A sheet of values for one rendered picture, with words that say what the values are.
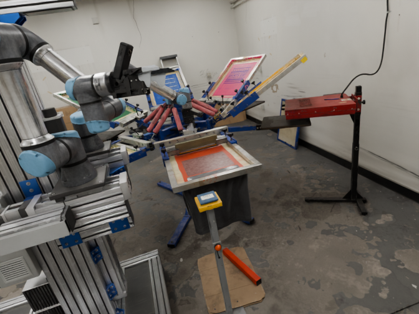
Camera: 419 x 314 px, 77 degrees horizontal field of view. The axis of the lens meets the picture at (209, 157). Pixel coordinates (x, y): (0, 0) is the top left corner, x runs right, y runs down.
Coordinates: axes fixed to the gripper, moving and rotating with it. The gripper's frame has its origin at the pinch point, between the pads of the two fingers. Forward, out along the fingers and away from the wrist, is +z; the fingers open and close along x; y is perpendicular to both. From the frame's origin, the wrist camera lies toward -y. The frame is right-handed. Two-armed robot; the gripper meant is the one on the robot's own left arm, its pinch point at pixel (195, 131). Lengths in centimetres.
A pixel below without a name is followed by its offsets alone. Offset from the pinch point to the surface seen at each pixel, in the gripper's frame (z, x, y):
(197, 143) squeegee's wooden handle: 9.9, 1.5, 0.4
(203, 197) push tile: 15, 78, 14
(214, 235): 40, 80, 13
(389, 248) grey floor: 114, 70, -127
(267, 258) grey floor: 113, 39, -34
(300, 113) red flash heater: 7, -2, -96
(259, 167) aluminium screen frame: 15, 61, -26
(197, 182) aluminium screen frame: 14, 61, 14
